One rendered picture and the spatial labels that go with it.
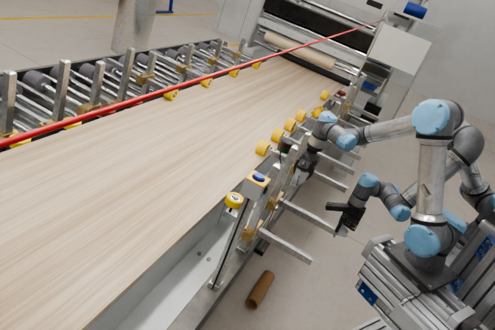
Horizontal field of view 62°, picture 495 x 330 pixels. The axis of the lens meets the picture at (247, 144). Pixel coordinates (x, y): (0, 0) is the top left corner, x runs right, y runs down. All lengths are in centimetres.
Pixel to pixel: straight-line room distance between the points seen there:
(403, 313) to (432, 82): 932
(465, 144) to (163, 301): 132
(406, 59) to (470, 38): 648
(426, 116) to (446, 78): 927
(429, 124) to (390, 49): 281
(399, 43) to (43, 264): 359
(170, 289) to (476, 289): 118
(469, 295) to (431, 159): 62
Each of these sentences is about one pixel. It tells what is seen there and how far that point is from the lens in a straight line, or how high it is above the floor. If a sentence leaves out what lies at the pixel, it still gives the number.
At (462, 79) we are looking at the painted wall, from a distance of 1075.
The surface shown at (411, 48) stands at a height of 149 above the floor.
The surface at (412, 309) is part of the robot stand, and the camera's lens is 168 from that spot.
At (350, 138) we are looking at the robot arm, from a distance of 167.
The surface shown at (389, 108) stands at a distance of 432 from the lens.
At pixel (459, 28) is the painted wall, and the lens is 1063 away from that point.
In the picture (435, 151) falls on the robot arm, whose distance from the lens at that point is 149.
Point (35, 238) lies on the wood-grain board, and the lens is 145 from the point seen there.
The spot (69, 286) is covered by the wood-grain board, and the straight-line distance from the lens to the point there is 132.
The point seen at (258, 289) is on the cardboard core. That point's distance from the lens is 267.
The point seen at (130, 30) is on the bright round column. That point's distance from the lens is 573.
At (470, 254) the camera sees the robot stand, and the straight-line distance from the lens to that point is 190.
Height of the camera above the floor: 190
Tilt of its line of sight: 26 degrees down
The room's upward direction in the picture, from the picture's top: 21 degrees clockwise
